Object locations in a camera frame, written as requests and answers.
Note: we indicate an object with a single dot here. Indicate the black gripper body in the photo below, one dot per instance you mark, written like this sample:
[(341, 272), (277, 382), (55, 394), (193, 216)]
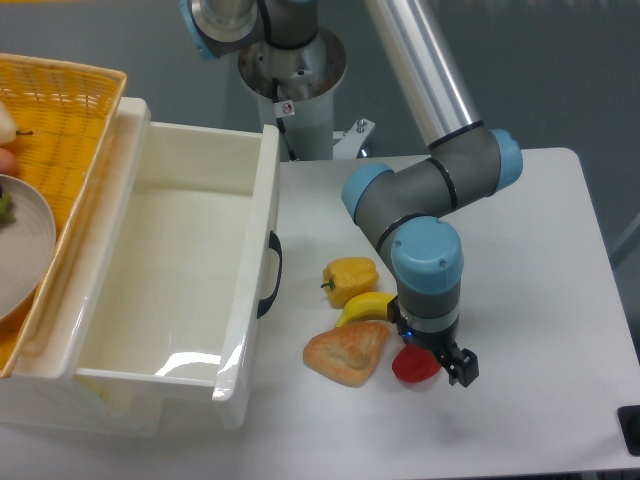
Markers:
[(441, 343)]

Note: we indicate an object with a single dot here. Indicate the red toy pepper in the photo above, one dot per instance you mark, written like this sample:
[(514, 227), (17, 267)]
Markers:
[(414, 365)]

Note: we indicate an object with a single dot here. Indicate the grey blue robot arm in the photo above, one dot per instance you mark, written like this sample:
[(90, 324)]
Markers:
[(401, 213)]

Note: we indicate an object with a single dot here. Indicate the yellow toy pepper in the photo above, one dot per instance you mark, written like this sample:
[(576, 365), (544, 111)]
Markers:
[(346, 278)]

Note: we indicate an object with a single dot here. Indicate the yellow toy banana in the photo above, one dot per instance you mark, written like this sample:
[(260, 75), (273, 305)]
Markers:
[(366, 306)]

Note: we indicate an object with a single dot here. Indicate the toy puff pastry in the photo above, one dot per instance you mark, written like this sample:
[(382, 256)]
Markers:
[(347, 355)]

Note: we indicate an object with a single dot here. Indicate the black object at table edge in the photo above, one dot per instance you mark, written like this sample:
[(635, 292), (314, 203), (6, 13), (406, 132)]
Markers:
[(629, 420)]

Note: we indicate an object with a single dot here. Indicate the white plastic drawer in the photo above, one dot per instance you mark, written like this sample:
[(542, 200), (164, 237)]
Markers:
[(176, 317)]

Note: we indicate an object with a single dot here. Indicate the white drawer cabinet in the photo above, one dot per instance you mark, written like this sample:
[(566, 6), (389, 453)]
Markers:
[(44, 389)]

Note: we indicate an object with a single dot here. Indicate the grey plate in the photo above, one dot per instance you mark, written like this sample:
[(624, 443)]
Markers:
[(27, 244)]

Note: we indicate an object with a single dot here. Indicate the yellow woven basket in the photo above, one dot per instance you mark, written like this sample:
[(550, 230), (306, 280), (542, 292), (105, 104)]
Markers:
[(68, 107)]

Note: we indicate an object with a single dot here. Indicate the green toy grapes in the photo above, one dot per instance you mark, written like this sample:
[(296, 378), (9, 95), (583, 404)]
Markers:
[(6, 208)]

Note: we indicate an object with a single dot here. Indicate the orange toy fruit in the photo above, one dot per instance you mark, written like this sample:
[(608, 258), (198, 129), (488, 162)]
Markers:
[(8, 163)]

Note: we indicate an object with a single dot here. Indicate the white toy pear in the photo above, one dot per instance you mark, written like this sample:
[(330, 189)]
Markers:
[(9, 131)]

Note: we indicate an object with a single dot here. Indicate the dark blue drawer handle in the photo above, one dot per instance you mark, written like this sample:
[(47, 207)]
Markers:
[(274, 270)]

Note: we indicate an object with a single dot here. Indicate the metal mounting bracket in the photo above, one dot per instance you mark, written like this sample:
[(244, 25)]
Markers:
[(352, 143)]

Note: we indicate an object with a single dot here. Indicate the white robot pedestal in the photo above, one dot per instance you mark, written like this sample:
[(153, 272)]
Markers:
[(294, 91)]

